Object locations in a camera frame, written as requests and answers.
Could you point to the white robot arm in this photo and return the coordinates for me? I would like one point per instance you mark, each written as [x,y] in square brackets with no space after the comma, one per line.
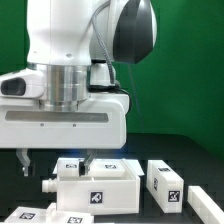
[67,96]

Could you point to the white door panel front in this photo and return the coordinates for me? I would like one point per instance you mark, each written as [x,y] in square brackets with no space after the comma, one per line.
[28,215]

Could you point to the white cabinet box body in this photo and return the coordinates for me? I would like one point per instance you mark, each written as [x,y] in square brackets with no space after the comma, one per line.
[96,195]

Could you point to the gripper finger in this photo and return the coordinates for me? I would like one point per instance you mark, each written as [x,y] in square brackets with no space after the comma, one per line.
[22,155]
[84,165]

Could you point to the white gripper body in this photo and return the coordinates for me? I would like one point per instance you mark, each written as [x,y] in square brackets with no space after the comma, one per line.
[98,123]

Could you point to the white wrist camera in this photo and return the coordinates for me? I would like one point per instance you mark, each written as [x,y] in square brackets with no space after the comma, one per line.
[25,83]

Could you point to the white cabinet block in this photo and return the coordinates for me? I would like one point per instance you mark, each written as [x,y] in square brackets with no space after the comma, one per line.
[165,185]

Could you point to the white marker sheet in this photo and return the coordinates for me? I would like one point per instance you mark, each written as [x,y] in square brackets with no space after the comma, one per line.
[136,166]

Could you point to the white bar piece right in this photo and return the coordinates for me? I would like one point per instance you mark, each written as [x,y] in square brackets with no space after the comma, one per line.
[207,210]

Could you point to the white cabinet door panel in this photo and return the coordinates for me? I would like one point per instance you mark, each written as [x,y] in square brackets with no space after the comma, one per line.
[69,167]

